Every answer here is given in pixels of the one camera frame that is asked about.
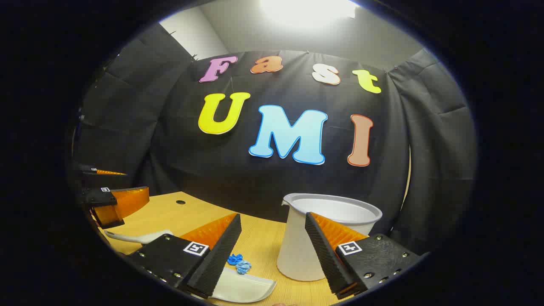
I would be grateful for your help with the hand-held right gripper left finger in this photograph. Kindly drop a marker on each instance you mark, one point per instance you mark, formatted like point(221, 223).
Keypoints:
point(216, 259)

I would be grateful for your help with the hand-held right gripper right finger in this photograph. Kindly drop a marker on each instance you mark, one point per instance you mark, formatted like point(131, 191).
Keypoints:
point(325, 259)

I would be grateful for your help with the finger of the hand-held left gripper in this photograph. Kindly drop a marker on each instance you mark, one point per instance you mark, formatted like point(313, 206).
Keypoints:
point(91, 170)
point(100, 197)

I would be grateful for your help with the dark blue paper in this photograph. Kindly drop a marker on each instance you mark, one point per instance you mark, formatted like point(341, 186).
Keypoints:
point(233, 259)

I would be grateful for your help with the light blue paper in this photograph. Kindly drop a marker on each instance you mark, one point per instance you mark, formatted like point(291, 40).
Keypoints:
point(244, 267)

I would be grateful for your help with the white ribbed garbage bin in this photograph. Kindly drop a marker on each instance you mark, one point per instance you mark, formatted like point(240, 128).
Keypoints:
point(293, 250)

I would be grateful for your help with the grey plastic dustpan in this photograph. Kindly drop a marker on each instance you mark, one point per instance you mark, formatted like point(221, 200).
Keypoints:
point(242, 287)

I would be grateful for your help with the small grey broom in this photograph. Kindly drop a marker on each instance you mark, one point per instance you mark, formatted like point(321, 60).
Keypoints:
point(131, 238)

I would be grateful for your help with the wooden desktop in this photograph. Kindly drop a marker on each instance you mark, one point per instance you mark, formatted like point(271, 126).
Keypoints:
point(263, 238)

